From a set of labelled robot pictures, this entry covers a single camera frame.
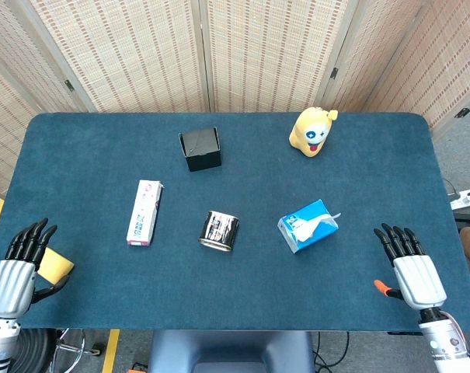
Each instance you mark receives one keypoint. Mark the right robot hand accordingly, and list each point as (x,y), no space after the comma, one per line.
(419,280)

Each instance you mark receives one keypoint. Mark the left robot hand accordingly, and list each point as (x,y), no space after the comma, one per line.
(10,277)

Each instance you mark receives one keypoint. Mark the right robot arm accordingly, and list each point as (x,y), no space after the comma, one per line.
(447,344)

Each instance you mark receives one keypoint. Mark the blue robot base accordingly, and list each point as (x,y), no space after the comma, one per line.
(230,351)

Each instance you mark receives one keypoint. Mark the white tissue sheet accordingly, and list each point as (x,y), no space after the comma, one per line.
(314,225)

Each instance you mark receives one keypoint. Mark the blue tissue pack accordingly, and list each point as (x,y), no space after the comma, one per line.
(305,227)

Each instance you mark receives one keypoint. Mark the yellow sponge block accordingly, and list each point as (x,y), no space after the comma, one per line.
(54,265)

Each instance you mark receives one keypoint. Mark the chrome stool base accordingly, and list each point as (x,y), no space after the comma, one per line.
(69,347)

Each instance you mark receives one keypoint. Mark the white power strip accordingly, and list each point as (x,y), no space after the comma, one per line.
(467,197)

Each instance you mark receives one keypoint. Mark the white pink toothpaste box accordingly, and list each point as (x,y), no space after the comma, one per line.
(143,213)

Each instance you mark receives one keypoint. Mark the yellow cartoon plush toy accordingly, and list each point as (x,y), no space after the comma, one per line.
(311,131)

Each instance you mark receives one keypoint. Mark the blue felt table mat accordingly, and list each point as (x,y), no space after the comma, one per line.
(230,225)

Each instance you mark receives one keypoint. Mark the shiny black metal can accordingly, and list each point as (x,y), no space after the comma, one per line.
(219,230)

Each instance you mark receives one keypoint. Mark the black open cardboard box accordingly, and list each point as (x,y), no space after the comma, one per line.
(200,149)

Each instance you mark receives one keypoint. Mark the woven folding screen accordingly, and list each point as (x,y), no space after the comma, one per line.
(234,54)

